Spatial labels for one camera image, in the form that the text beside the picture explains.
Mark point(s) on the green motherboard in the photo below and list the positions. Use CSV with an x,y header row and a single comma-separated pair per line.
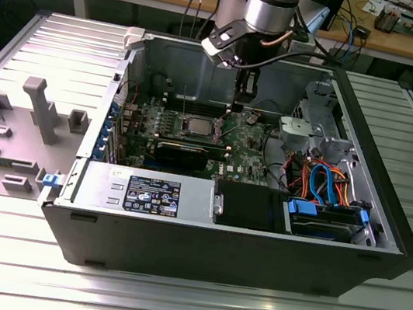
x,y
246,149

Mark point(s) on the blue card clip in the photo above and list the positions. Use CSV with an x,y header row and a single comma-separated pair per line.
x,y
113,109
106,129
99,148

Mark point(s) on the CPU socket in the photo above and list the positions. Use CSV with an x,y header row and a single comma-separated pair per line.
x,y
187,120

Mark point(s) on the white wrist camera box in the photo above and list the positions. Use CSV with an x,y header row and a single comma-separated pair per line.
x,y
217,48

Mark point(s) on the black and grey PC case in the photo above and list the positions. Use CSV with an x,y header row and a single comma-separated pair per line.
x,y
194,255

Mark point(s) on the hard disk in blue carrier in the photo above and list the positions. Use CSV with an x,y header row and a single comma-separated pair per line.
x,y
320,228

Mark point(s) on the black RAM slot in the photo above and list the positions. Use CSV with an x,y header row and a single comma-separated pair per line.
x,y
174,100
174,97
217,147
173,106
173,103
216,152
218,144

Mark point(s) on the pale grey case latch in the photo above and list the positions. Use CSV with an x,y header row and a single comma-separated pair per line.
x,y
134,38

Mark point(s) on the small black box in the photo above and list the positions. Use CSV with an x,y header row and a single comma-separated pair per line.
x,y
362,33

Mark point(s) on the silver coin cell battery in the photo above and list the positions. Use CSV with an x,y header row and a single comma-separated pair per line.
x,y
251,119

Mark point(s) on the brown and black gadget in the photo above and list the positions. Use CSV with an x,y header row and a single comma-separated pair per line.
x,y
387,19

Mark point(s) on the blue plastic latch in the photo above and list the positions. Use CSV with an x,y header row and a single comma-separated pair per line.
x,y
51,180

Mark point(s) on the grey electronics box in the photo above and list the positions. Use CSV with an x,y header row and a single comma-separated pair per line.
x,y
411,27

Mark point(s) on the grey metal drive cage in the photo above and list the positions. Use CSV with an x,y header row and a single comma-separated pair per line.
x,y
296,132

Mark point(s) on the grey parts rack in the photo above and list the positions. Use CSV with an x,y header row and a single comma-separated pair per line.
x,y
15,148

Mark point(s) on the black rear fan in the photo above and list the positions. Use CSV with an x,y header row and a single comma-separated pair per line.
x,y
160,85

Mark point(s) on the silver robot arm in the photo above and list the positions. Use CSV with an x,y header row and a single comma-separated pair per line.
x,y
270,11

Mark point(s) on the silver power supply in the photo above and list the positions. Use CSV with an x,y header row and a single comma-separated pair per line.
x,y
107,186

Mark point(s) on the tall black box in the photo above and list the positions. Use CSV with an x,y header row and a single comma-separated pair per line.
x,y
337,10

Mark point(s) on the black graphics card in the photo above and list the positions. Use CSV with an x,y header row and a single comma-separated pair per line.
x,y
182,157

